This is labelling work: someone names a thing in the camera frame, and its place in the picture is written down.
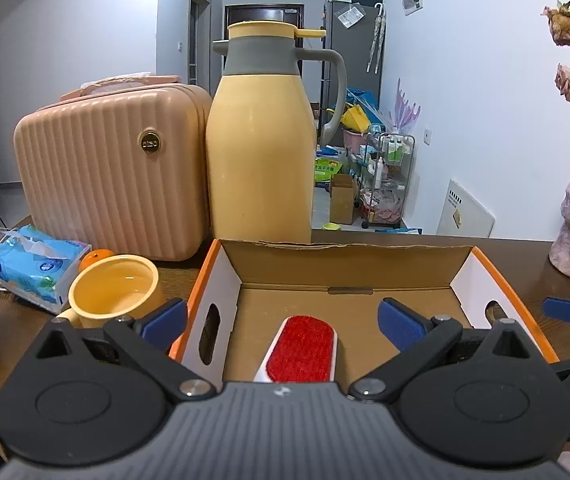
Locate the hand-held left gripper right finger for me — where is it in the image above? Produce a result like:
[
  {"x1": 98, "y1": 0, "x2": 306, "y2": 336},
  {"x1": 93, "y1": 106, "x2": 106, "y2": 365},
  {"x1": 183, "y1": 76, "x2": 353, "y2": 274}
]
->
[{"x1": 347, "y1": 297, "x2": 540, "y2": 403}]

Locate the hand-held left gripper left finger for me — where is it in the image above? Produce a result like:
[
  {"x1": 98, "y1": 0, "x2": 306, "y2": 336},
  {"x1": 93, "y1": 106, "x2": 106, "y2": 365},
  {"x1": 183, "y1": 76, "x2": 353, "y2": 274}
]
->
[{"x1": 30, "y1": 299, "x2": 218, "y2": 403}]

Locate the orange cardboard box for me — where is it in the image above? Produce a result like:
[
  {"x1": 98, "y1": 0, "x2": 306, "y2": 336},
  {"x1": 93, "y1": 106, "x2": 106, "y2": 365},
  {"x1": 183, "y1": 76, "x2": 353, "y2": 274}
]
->
[{"x1": 170, "y1": 238, "x2": 560, "y2": 386}]

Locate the red lint brush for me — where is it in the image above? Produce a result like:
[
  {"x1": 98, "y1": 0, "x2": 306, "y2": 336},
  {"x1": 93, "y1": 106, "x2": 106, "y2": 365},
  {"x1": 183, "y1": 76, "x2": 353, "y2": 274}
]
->
[{"x1": 253, "y1": 315, "x2": 338, "y2": 385}]

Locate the yellow mug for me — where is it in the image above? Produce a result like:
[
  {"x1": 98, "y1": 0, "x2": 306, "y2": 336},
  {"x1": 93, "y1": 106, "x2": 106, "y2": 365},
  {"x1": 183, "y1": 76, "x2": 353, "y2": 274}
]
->
[{"x1": 55, "y1": 255, "x2": 160, "y2": 329}]

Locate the orange fruit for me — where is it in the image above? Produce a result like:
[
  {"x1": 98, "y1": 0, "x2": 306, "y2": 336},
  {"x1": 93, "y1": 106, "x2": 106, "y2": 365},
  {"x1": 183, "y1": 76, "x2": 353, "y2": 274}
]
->
[{"x1": 79, "y1": 248, "x2": 116, "y2": 273}]

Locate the white leaning panel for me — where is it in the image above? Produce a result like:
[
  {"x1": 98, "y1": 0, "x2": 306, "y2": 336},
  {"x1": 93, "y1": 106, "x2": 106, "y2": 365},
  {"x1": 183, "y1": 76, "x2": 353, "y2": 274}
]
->
[{"x1": 435, "y1": 178, "x2": 496, "y2": 238}]

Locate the small brown cardboard box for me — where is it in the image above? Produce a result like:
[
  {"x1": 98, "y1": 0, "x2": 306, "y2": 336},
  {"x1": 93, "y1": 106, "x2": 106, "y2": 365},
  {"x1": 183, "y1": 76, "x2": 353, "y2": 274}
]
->
[{"x1": 329, "y1": 174, "x2": 360, "y2": 225}]

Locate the blue tissue pack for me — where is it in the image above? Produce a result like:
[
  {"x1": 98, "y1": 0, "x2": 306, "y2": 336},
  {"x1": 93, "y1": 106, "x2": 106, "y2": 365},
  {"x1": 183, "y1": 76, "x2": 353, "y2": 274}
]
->
[{"x1": 0, "y1": 225, "x2": 93, "y2": 316}]

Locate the metal trolley rack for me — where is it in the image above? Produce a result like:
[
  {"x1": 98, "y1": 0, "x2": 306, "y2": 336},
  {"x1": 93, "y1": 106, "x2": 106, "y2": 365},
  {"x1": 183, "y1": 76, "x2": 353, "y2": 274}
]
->
[{"x1": 360, "y1": 132, "x2": 416, "y2": 228}]

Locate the pink ribbed suitcase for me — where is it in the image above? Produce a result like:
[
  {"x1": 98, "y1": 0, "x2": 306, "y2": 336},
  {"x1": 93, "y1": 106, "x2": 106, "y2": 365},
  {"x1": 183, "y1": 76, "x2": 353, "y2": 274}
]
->
[{"x1": 13, "y1": 75, "x2": 213, "y2": 262}]

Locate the green printed bag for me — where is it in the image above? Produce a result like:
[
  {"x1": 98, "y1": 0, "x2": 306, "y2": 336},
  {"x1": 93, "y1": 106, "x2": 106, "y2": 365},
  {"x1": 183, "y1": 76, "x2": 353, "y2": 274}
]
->
[{"x1": 314, "y1": 156, "x2": 348, "y2": 183}]

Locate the yellow thermos jug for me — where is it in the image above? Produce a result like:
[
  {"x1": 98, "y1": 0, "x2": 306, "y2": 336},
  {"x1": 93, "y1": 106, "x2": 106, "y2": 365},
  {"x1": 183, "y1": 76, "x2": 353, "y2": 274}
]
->
[{"x1": 205, "y1": 21, "x2": 348, "y2": 245}]

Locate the pink bucket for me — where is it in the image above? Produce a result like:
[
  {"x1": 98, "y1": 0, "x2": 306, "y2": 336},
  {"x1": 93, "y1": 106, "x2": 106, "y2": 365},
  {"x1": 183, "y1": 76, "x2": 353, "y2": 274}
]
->
[{"x1": 342, "y1": 127, "x2": 370, "y2": 153}]

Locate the grey refrigerator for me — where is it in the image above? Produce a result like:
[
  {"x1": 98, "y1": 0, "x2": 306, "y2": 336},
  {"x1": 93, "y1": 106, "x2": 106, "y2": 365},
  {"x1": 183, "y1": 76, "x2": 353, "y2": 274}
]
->
[{"x1": 322, "y1": 0, "x2": 386, "y2": 111}]

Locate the hanging white umbrella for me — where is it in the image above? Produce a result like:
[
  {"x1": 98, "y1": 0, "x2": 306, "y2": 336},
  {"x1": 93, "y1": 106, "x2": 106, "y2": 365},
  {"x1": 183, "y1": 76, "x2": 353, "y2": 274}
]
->
[{"x1": 366, "y1": 2, "x2": 386, "y2": 75}]

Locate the clear plastic bag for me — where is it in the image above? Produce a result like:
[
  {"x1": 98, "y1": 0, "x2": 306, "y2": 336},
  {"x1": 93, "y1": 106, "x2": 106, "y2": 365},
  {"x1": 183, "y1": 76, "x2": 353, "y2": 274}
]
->
[{"x1": 337, "y1": 4, "x2": 366, "y2": 28}]

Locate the dark entrance door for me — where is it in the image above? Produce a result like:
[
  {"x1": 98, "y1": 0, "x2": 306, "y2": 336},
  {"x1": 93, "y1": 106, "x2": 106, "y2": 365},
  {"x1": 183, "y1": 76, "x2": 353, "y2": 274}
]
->
[{"x1": 225, "y1": 4, "x2": 306, "y2": 61}]

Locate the purple wall decoration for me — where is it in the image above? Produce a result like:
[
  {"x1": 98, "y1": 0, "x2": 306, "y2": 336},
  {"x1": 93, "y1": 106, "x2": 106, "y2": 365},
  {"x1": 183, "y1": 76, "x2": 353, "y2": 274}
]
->
[{"x1": 394, "y1": 78, "x2": 422, "y2": 136}]

